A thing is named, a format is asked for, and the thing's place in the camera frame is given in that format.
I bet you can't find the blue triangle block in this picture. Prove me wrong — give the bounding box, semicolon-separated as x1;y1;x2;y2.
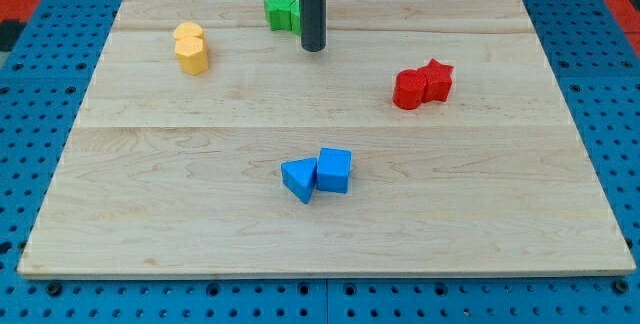
281;157;317;204

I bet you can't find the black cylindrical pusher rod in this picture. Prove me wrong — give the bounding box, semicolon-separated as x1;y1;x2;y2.
299;0;326;52

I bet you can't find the wooden board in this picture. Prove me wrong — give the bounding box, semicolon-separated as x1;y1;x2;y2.
18;0;636;280

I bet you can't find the blue cube block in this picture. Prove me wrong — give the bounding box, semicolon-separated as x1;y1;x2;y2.
316;148;352;194

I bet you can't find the yellow heart block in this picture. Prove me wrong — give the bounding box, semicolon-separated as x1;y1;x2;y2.
173;21;206;41

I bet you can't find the green block behind rod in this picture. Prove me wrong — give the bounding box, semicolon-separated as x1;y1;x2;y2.
290;0;301;36

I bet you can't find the green star block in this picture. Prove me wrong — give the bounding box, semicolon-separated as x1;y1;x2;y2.
263;0;295;31

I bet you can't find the yellow hexagon block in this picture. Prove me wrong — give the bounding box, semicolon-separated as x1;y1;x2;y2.
174;36;209;75

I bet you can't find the red cylinder block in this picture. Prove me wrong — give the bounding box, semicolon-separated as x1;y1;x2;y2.
392;69;426;110

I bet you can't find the red star block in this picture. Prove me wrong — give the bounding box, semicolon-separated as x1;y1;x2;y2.
417;59;454;103

